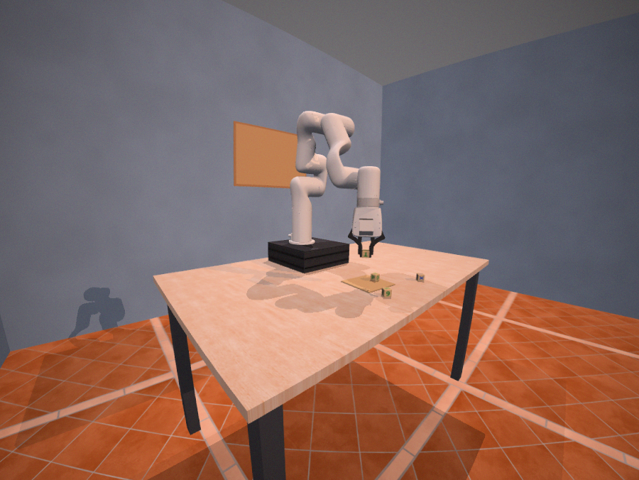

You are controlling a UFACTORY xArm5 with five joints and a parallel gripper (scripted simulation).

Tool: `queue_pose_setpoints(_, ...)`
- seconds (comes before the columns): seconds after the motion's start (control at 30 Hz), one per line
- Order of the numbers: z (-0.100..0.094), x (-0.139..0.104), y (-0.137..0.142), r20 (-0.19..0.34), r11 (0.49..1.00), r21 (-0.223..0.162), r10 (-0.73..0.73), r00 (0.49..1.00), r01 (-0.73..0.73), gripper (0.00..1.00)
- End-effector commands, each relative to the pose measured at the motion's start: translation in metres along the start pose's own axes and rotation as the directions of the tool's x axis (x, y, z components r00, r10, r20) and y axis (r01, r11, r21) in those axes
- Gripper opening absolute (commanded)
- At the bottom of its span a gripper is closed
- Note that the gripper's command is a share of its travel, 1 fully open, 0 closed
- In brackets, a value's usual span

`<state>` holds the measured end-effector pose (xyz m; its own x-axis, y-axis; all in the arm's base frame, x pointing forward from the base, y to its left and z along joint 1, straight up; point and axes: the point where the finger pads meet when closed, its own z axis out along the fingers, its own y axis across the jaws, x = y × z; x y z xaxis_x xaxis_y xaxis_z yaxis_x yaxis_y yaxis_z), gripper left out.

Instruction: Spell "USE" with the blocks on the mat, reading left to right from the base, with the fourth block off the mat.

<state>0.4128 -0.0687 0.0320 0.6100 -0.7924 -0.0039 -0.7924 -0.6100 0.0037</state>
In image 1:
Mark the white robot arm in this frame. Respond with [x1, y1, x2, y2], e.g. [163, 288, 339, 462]
[288, 111, 383, 245]

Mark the tan flat mat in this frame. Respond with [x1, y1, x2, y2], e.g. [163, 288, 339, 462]
[341, 275, 395, 293]

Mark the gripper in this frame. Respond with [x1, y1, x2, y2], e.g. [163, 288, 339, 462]
[348, 206, 385, 258]

